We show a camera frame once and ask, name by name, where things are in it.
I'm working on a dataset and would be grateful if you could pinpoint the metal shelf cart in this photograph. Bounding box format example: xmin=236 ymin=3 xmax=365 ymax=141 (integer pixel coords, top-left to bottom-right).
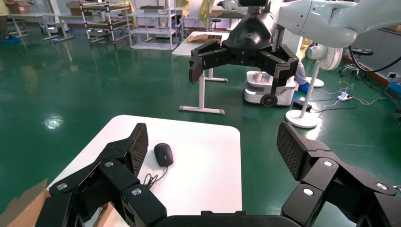
xmin=79 ymin=1 xmax=134 ymax=44

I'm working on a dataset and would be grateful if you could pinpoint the flat brown cardboard piece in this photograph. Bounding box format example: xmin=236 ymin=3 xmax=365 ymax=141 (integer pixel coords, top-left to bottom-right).
xmin=187 ymin=33 xmax=223 ymax=44

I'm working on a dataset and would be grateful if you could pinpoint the brown cardboard storage box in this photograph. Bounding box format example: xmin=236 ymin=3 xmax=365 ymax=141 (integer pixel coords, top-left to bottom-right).
xmin=0 ymin=178 xmax=129 ymax=227

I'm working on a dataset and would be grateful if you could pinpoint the brown cardboard carton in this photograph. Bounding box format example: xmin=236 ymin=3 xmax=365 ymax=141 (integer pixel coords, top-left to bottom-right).
xmin=4 ymin=0 xmax=32 ymax=15
xmin=66 ymin=1 xmax=93 ymax=17

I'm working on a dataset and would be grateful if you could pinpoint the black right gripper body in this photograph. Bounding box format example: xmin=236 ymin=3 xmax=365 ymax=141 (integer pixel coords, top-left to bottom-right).
xmin=222 ymin=12 xmax=279 ymax=66

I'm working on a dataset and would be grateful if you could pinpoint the white round stand base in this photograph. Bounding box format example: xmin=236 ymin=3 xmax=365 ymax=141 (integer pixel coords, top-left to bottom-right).
xmin=305 ymin=77 xmax=325 ymax=88

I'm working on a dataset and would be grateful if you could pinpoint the white shelf rack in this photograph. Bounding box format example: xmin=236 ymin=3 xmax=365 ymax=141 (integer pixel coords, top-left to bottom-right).
xmin=128 ymin=0 xmax=179 ymax=52

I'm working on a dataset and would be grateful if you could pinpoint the white table with metal legs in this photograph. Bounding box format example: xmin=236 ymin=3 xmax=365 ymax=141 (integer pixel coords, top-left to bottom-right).
xmin=171 ymin=30 xmax=231 ymax=115

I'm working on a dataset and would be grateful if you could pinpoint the person in yellow coat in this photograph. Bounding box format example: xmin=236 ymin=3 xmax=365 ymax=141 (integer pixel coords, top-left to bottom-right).
xmin=0 ymin=0 xmax=21 ymax=44
xmin=294 ymin=37 xmax=314 ymax=94

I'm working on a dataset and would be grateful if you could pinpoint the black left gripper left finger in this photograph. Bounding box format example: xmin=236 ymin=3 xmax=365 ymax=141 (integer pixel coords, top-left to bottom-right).
xmin=34 ymin=123 xmax=167 ymax=227

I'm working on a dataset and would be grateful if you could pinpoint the long white workbench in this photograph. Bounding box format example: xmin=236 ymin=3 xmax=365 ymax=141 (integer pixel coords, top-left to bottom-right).
xmin=8 ymin=12 xmax=76 ymax=41

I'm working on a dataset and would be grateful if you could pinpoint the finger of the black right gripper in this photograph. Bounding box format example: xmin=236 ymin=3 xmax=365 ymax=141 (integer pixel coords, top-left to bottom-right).
xmin=189 ymin=40 xmax=231 ymax=85
xmin=258 ymin=44 xmax=300 ymax=96

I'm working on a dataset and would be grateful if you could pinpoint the white standing fan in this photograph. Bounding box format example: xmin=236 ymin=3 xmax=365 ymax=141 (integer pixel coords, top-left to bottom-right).
xmin=285 ymin=43 xmax=344 ymax=130

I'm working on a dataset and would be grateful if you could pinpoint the black round stool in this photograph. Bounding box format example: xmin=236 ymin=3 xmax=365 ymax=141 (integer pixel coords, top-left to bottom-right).
xmin=339 ymin=47 xmax=375 ymax=79

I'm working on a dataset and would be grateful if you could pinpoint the yellow hanging coat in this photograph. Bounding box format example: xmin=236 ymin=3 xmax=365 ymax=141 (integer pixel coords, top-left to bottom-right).
xmin=198 ymin=0 xmax=217 ymax=28

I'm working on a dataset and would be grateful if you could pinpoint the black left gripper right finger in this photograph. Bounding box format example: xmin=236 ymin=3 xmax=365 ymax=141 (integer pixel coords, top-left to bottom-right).
xmin=276 ymin=122 xmax=401 ymax=227

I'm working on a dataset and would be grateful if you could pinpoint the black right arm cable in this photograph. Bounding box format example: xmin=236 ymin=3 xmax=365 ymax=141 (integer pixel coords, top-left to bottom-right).
xmin=348 ymin=45 xmax=401 ymax=73

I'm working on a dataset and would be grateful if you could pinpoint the black flat floor device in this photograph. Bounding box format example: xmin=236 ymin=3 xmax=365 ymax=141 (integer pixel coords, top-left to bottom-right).
xmin=292 ymin=96 xmax=313 ymax=112

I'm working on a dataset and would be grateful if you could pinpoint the black computer mouse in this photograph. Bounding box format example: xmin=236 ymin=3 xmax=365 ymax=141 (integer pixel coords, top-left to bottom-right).
xmin=143 ymin=142 xmax=174 ymax=189

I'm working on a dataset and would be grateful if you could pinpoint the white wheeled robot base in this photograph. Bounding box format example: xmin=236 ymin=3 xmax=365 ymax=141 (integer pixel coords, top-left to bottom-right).
xmin=41 ymin=21 xmax=70 ymax=35
xmin=243 ymin=70 xmax=297 ymax=108

